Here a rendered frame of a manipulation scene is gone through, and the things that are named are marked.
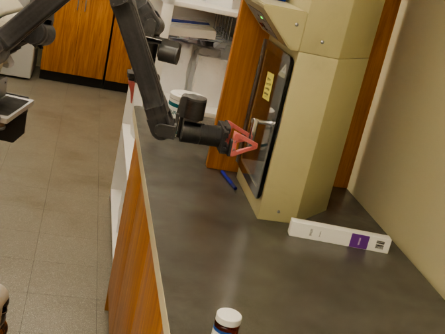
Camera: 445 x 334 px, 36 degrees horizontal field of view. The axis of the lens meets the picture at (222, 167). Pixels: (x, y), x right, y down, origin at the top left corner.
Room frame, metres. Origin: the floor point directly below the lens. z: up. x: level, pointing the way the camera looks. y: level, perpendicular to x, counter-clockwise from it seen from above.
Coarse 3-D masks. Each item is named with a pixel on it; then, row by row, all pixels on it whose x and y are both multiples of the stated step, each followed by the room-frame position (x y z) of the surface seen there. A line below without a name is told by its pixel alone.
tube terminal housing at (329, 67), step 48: (288, 0) 1.96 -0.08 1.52; (336, 0) 1.78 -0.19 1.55; (384, 0) 1.95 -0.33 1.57; (288, 48) 1.85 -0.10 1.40; (336, 48) 1.78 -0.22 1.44; (288, 96) 1.76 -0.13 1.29; (336, 96) 1.83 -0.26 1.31; (288, 144) 1.77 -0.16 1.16; (336, 144) 1.91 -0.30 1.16; (288, 192) 1.78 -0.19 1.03
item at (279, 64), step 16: (272, 48) 1.96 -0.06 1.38; (272, 64) 1.92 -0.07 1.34; (288, 64) 1.78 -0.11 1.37; (288, 80) 1.77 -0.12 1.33; (256, 96) 2.01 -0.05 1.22; (272, 96) 1.85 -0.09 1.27; (256, 112) 1.97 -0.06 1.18; (272, 112) 1.81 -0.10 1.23; (272, 128) 1.78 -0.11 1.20; (272, 144) 1.77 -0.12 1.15; (240, 160) 2.02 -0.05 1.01; (256, 160) 1.85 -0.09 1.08; (256, 176) 1.82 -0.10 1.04; (256, 192) 1.78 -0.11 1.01
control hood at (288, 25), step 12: (252, 0) 1.88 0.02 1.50; (264, 0) 1.84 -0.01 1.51; (276, 0) 1.94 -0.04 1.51; (264, 12) 1.77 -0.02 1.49; (276, 12) 1.74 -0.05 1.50; (288, 12) 1.75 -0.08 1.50; (300, 12) 1.76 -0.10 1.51; (276, 24) 1.74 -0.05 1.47; (288, 24) 1.75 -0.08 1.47; (300, 24) 1.76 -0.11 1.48; (276, 36) 1.84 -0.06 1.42; (288, 36) 1.75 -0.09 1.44; (300, 36) 1.76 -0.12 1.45
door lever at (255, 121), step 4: (252, 120) 1.79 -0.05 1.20; (256, 120) 1.79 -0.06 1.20; (260, 120) 1.80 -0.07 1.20; (264, 120) 1.81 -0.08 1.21; (252, 124) 1.79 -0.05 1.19; (256, 124) 1.79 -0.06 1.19; (264, 124) 1.80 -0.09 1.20; (268, 124) 1.80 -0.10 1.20; (252, 128) 1.79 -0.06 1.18; (256, 128) 1.79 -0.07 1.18; (252, 132) 1.79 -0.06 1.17; (248, 136) 1.80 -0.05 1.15; (252, 136) 1.79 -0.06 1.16; (248, 144) 1.79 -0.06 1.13
